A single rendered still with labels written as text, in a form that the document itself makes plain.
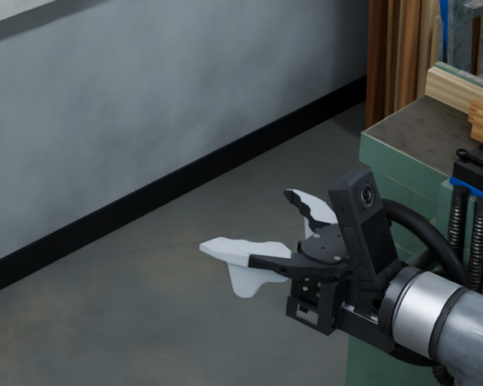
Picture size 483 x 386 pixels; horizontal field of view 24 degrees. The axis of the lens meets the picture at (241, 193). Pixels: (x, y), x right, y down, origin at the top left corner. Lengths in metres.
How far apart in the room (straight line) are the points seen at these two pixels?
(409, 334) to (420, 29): 2.29
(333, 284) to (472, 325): 0.14
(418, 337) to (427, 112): 0.96
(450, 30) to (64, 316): 1.19
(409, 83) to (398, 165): 1.48
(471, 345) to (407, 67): 2.32
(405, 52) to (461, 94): 1.31
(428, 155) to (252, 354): 1.05
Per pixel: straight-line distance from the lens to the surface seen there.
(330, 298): 1.09
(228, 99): 3.23
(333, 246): 1.10
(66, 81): 2.82
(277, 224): 3.15
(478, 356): 1.03
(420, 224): 1.63
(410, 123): 1.93
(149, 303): 2.90
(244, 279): 1.10
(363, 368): 2.21
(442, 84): 1.99
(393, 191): 1.91
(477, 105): 1.93
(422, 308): 1.04
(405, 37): 3.25
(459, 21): 2.69
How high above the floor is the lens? 1.94
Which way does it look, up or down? 36 degrees down
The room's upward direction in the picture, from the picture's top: straight up
